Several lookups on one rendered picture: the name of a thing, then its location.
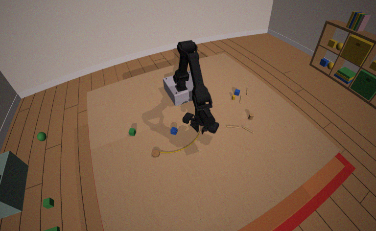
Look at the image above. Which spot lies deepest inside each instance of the small green block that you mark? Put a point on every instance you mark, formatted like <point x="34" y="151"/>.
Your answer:
<point x="132" y="131"/>

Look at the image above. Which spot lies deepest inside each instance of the round wooden button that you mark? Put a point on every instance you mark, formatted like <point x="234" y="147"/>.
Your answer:
<point x="155" y="153"/>

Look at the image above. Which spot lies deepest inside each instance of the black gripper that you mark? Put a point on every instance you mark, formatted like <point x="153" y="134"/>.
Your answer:
<point x="196" y="121"/>

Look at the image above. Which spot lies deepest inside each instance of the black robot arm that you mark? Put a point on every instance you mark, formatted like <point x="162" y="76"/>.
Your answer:
<point x="200" y="93"/>

